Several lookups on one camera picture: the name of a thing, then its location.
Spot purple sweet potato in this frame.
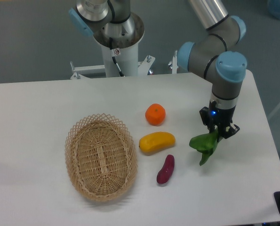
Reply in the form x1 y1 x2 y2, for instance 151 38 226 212
156 154 175 185

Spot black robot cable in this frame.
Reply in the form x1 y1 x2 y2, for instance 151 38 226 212
108 37 125 77

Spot white metal base frame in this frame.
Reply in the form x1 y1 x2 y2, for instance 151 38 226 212
69 50 179 80

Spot woven wicker basket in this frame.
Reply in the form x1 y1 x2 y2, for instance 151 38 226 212
65 113 137 202

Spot orange tangerine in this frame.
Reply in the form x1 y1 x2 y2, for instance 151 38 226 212
145 104 166 126

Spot yellow mango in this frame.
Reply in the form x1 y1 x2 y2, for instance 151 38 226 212
138 131 176 155

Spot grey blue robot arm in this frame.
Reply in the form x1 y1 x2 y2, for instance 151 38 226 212
68 0 247 140

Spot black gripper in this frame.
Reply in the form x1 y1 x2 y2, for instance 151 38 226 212
199 101 240 143

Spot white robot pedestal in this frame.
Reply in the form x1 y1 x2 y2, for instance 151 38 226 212
94 13 144 78

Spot green leafy vegetable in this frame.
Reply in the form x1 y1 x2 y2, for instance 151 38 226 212
189 129 219 166

